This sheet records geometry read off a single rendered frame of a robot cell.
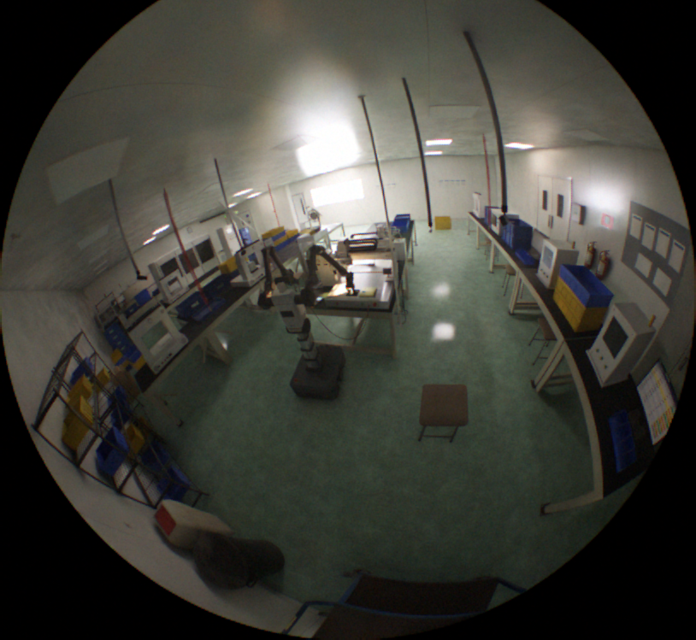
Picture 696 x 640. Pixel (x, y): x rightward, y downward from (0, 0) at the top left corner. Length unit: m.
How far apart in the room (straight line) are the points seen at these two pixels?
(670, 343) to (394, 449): 3.11
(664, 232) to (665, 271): 0.43
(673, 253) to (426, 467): 3.60
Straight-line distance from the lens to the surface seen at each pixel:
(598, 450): 1.86
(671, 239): 3.48
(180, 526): 2.04
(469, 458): 2.13
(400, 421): 2.17
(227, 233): 7.48
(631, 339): 1.90
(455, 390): 1.82
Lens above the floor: 2.00
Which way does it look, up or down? 29 degrees down
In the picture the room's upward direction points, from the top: 13 degrees counter-clockwise
